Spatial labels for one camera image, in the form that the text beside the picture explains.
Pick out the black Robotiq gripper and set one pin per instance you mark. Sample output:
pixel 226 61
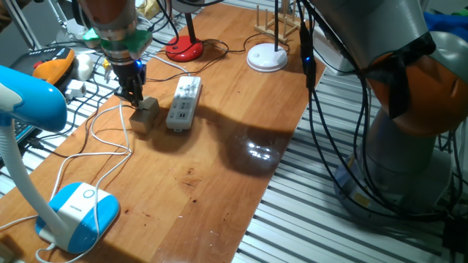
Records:
pixel 129 73

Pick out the forearm in brown sleeve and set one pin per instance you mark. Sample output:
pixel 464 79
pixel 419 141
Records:
pixel 11 11

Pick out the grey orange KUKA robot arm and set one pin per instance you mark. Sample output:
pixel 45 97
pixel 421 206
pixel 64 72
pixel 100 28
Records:
pixel 395 153

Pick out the white power strip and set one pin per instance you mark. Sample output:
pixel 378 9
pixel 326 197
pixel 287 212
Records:
pixel 184 102

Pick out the white power adapter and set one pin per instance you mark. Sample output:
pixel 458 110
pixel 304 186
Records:
pixel 75 89

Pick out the blue white desk lamp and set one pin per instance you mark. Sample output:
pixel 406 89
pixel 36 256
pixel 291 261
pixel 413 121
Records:
pixel 78 215

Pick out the white round lamp base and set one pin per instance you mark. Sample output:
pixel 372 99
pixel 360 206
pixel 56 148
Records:
pixel 267 58

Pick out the light wooden block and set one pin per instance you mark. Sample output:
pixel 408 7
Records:
pixel 151 104
pixel 142 122

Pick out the green wrist adapter flange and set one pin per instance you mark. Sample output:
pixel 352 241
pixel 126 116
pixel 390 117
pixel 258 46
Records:
pixel 128 42

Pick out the white oval plastic object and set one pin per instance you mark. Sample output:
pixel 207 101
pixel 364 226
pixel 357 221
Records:
pixel 85 65

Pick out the orange black teach pendant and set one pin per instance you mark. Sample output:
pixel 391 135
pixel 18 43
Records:
pixel 51 67

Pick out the yellow paper bag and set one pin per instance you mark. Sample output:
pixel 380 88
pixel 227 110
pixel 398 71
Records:
pixel 148 9

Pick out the wooden peg rack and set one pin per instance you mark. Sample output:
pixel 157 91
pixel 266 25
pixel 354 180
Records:
pixel 283 27

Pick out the white plastic drawer cabinet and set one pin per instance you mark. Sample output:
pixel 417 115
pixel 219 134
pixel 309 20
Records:
pixel 329 55

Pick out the blue plastic bag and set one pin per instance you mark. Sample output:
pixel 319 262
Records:
pixel 449 22

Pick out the aluminium frame post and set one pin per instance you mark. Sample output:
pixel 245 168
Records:
pixel 23 23

